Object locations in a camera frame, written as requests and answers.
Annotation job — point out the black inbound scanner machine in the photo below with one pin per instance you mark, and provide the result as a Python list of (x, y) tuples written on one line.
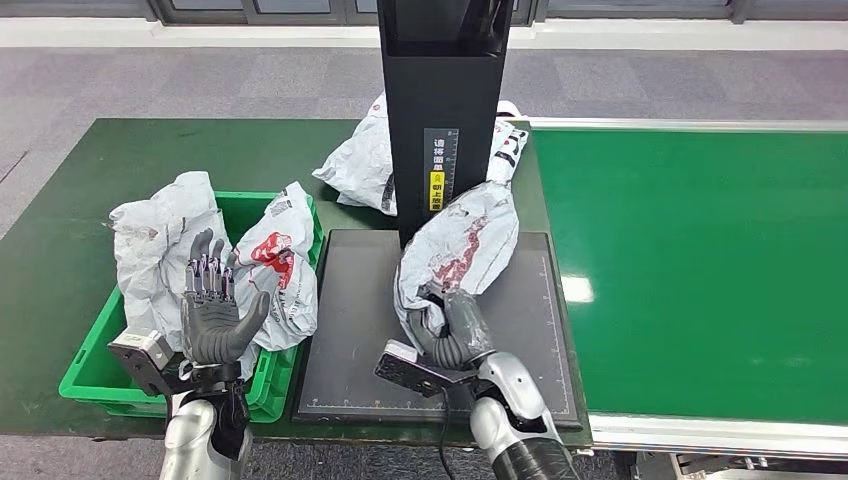
[(530, 318)]

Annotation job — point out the white parcel bag red streaks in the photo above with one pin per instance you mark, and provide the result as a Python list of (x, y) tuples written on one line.
[(464, 238)]

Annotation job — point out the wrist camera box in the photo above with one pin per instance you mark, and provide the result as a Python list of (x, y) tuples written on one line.
[(404, 368), (142, 354)]

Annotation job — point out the green conveyor belt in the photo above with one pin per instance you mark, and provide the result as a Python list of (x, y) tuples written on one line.
[(696, 265)]

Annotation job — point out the white parcel bag red logo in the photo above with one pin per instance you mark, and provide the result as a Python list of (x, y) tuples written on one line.
[(285, 285)]

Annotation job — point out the green plastic bin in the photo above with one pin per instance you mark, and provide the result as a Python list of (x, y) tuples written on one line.
[(93, 378)]

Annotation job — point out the plain white parcel bag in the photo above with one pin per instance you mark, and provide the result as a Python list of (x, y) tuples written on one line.
[(159, 225)]

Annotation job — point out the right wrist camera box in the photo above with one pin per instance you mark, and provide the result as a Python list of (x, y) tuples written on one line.
[(404, 368)]

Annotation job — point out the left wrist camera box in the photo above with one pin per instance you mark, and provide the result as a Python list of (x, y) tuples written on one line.
[(142, 354)]

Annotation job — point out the yellow black label sticker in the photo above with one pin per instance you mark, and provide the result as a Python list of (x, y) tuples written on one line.
[(440, 152)]

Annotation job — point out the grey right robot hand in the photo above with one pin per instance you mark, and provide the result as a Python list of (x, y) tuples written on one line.
[(467, 331)]

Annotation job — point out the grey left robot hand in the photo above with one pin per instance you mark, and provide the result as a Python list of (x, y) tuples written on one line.
[(212, 331)]

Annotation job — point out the white parcel bag black print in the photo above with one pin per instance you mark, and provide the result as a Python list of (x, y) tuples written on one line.
[(358, 166)]

